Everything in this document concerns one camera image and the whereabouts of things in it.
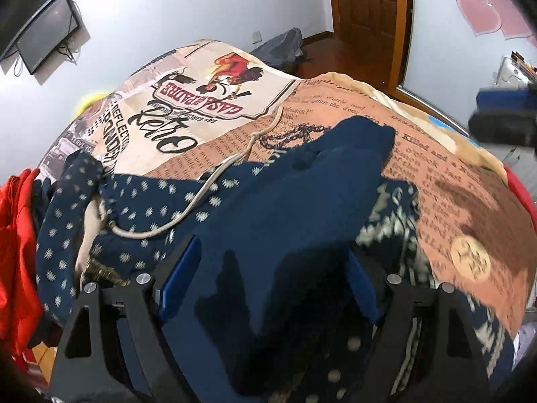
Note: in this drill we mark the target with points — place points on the yellow cloth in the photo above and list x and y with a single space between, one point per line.
90 103

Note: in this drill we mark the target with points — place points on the red bedding edge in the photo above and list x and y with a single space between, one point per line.
522 195

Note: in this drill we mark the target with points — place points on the white wall socket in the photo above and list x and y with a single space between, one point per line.
256 35

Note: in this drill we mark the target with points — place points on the grey bag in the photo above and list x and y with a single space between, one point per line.
281 48

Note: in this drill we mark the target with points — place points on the printed blanket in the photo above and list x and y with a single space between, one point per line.
440 176

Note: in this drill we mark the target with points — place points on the wall television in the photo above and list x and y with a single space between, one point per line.
46 29

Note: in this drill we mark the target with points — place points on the wooden door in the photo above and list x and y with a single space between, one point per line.
365 8

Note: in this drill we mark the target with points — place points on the blue box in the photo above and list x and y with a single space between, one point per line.
503 98

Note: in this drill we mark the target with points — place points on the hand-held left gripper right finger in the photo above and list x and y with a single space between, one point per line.
394 302

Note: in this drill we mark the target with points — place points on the pink heart wall decoration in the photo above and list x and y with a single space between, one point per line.
478 8

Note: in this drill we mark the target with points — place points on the pale printed bed sheet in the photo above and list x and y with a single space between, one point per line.
461 142

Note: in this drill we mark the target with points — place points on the white appliance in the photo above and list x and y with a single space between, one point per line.
509 71

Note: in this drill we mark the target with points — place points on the red garment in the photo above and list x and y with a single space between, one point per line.
16 260

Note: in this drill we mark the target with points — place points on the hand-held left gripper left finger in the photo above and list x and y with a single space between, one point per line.
182 273

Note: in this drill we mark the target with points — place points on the navy patterned hoodie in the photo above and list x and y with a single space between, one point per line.
293 218

